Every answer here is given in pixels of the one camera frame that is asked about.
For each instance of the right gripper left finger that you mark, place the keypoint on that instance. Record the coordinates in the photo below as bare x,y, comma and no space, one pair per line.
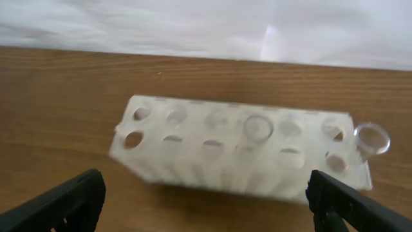
64,206

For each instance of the clear test tube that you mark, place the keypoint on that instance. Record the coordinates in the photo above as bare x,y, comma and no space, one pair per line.
371,138
257,129

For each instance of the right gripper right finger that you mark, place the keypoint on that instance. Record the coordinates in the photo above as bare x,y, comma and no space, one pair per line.
360,209

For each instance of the white test tube rack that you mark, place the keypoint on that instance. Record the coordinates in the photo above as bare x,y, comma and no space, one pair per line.
193,161

